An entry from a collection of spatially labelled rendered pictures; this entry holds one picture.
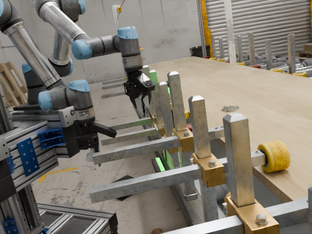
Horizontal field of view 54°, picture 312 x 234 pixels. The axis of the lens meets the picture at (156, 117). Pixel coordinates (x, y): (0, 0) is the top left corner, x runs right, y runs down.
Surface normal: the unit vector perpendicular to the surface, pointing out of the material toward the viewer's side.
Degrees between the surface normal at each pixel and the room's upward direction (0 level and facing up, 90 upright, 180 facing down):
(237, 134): 90
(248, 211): 0
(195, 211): 0
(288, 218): 90
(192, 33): 90
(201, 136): 90
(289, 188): 0
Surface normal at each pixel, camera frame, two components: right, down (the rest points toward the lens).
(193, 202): -0.16, -0.95
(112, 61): 0.09, 0.26
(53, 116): -0.42, 0.31
